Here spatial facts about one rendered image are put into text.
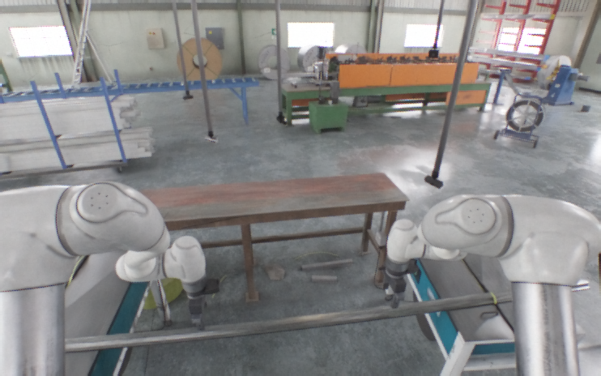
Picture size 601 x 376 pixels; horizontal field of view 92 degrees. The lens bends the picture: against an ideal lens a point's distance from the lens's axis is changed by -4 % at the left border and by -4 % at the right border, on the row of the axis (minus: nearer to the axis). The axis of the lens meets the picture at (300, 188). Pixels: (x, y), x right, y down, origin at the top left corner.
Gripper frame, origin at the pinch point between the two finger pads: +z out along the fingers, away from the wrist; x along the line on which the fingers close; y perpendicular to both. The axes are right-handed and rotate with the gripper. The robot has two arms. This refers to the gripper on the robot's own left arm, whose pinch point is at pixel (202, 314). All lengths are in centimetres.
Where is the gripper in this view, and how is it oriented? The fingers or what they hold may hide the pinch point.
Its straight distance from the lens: 138.2
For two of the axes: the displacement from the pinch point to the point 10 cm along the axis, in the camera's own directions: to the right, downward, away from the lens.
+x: 1.4, 4.8, -8.7
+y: -9.9, 0.6, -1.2
